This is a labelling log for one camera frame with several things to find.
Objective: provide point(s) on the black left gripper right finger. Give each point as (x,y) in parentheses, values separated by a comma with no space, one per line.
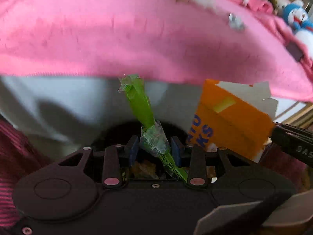
(191,157)

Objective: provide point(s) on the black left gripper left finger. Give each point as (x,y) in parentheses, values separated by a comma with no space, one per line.
(118,162)

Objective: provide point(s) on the green snack wrapper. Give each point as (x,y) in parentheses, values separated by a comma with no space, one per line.
(140,102)

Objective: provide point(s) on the orange cardboard box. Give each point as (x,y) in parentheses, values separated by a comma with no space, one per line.
(235,116)

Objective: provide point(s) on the magenta striped sleeve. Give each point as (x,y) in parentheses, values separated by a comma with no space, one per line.
(18,159)

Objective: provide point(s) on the blue Doraemon plush toy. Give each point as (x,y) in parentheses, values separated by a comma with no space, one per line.
(297,18)

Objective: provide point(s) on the pink towel table cloth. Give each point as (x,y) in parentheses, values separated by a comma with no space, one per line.
(161,40)

